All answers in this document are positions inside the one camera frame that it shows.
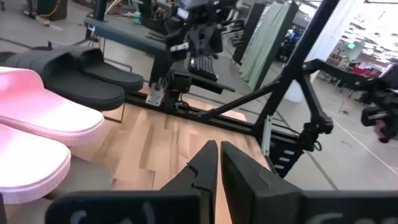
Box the black slide sandal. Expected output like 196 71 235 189
70 46 145 93
0 51 126 112

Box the background black table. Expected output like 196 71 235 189
303 58 385 93

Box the grey keyboard shelf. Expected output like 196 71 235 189
172 55 261 95

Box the grey green fabric panel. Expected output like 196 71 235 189
238 2 292 91

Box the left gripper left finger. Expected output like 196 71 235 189
160 139 219 224

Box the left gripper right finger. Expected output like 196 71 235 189
220 141 304 224

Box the yellow cable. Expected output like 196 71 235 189
39 0 60 19

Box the backlit black keyboard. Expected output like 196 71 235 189
187 55 219 82

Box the grey workstation desk top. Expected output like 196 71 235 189
83 17 169 57

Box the pink slide sandal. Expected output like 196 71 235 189
0 123 72 205
0 66 105 147

